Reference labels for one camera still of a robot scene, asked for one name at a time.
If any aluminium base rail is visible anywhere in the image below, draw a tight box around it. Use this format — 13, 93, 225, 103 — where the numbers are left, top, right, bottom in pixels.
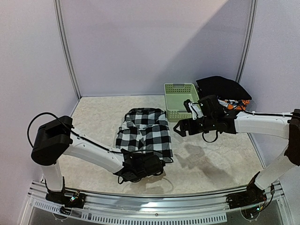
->
19, 181, 293, 225

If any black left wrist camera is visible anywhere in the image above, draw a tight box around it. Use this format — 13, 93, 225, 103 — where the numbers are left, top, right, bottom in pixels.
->
133, 153, 165, 178

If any black white patterned garment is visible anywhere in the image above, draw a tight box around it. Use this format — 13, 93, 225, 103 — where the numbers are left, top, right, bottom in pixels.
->
115, 108, 173, 163

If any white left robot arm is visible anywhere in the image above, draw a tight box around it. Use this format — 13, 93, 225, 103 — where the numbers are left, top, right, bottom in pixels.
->
28, 113, 153, 203

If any black t-shirt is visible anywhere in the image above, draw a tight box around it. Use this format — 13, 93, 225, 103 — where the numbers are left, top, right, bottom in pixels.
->
196, 76, 252, 100

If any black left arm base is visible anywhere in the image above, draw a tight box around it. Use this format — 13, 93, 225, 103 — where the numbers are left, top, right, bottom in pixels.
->
45, 177, 87, 209

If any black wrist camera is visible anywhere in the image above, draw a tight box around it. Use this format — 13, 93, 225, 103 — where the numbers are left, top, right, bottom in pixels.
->
183, 95, 225, 120
133, 153, 165, 178

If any pale green plastic laundry basket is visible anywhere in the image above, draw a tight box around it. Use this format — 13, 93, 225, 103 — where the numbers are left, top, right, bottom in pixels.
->
164, 83, 203, 122

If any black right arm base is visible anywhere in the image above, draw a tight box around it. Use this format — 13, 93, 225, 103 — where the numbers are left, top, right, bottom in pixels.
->
226, 172, 275, 212

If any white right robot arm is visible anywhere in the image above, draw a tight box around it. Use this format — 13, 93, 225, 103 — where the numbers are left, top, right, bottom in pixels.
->
173, 109, 300, 204

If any left corner wall post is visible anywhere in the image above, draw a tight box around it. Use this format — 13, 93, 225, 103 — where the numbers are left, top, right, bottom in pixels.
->
53, 0, 82, 101

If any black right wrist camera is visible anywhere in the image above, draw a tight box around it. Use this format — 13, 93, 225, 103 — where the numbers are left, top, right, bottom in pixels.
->
183, 95, 225, 120

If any corner wall post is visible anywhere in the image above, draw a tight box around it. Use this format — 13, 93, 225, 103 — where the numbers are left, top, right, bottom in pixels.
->
53, 0, 82, 101
235, 0, 258, 83

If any right corner wall post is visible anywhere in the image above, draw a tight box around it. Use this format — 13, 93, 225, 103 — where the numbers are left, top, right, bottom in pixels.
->
235, 0, 258, 83

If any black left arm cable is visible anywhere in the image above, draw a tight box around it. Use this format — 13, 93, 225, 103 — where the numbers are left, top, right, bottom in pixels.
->
27, 112, 125, 155

